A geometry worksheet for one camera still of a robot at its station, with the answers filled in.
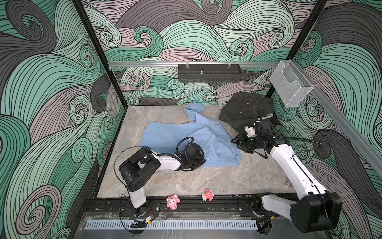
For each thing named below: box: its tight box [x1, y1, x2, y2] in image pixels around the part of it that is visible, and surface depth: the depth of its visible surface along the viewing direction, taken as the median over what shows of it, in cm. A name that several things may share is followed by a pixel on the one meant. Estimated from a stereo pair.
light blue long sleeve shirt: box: [139, 102, 242, 167], surface depth 100 cm
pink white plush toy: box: [200, 188, 214, 202], surface depth 77 cm
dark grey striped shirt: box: [218, 92, 275, 133], surface depth 113 cm
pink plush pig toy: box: [166, 193, 181, 211], surface depth 74 cm
